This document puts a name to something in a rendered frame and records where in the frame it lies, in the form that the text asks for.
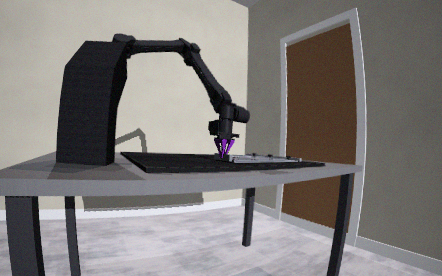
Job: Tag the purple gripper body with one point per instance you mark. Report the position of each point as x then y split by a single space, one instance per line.
225 130

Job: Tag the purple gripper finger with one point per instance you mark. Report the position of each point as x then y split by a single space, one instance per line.
230 143
223 144

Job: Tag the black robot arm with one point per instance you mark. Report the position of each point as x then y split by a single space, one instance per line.
214 89

